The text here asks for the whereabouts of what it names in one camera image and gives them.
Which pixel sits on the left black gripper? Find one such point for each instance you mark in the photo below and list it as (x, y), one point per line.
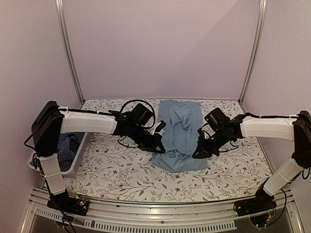
(151, 147)

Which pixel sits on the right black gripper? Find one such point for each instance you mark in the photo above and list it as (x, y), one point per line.
(204, 153)

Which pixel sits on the light blue t-shirt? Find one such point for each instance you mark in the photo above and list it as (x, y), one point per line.
(180, 136)

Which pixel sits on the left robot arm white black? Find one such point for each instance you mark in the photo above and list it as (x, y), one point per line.
(139, 124)

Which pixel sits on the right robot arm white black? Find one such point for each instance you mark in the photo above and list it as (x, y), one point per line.
(296, 128)

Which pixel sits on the white plastic laundry basket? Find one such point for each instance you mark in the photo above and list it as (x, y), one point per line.
(77, 160)

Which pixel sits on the floral patterned table mat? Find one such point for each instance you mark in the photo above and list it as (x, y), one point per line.
(121, 172)

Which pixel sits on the dark blue checkered shirt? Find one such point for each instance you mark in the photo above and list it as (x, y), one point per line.
(68, 145)

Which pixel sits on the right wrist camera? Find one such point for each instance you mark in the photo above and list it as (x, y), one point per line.
(201, 136)

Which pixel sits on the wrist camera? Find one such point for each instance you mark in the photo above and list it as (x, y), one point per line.
(201, 136)
(158, 127)

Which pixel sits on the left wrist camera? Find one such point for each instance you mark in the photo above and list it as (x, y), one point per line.
(158, 127)

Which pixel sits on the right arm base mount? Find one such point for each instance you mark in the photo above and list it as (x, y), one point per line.
(259, 203)

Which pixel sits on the front aluminium rail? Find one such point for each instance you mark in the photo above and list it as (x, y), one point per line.
(114, 216)

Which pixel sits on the right aluminium frame post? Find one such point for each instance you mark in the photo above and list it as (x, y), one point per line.
(254, 50)

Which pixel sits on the aluminium frame post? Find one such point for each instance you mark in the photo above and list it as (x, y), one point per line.
(67, 48)
(254, 50)

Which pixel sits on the left aluminium frame post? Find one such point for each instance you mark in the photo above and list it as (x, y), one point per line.
(67, 48)

